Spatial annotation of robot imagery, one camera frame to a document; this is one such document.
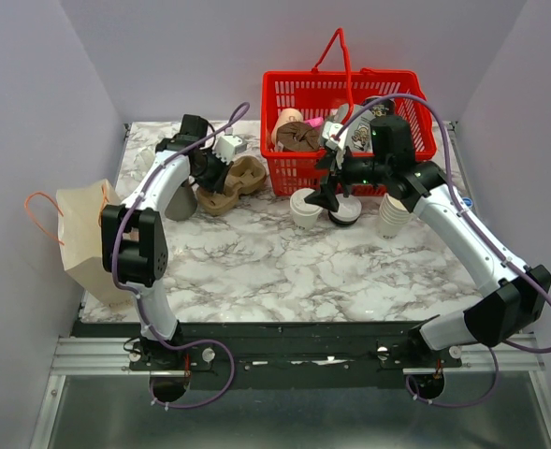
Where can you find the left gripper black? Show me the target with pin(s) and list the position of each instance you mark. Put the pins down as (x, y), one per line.
(217, 185)

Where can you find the pink item in basket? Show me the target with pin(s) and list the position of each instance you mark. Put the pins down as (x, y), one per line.
(316, 122)

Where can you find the grey printed cup in basket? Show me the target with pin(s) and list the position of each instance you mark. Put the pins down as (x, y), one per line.
(359, 135)

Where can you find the beige cup in basket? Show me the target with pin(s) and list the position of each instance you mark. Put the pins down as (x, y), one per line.
(286, 121)

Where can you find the brown cardboard cup carrier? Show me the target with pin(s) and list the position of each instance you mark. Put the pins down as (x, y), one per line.
(246, 176)

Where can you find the aluminium rail frame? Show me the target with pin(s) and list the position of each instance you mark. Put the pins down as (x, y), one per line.
(94, 400)

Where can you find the stack of white lids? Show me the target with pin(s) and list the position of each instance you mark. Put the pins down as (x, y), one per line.
(349, 210)

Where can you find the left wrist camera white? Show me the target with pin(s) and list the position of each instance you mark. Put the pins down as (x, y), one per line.
(228, 146)

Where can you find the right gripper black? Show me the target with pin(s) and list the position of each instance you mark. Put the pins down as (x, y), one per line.
(325, 195)

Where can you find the black printed cup in basket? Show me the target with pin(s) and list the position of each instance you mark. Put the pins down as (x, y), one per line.
(382, 109)

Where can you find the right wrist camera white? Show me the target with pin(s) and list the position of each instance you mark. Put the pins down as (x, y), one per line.
(332, 138)

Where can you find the clear plastic water bottle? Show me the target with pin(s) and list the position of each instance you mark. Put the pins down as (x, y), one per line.
(467, 202)

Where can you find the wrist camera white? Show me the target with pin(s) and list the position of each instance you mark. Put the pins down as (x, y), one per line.
(228, 146)
(332, 138)

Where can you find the brown fabric scrunchie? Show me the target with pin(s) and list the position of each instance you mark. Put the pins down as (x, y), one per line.
(297, 137)

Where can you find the grey felt straw holder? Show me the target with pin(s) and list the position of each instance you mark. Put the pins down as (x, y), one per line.
(183, 204)

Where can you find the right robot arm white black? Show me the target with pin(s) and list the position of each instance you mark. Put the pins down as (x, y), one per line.
(511, 290)

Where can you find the white paper takeout bag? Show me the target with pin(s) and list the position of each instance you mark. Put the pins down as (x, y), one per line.
(78, 234)

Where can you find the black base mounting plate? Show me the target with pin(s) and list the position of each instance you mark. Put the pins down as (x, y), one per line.
(263, 355)

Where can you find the red plastic shopping basket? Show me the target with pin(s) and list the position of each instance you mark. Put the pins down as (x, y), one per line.
(335, 95)

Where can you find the single white paper cup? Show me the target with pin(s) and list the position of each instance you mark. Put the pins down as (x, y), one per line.
(304, 215)

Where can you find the stack of white paper cups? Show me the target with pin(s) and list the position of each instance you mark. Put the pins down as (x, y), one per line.
(392, 217)

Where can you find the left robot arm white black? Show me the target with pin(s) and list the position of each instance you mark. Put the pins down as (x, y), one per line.
(134, 246)

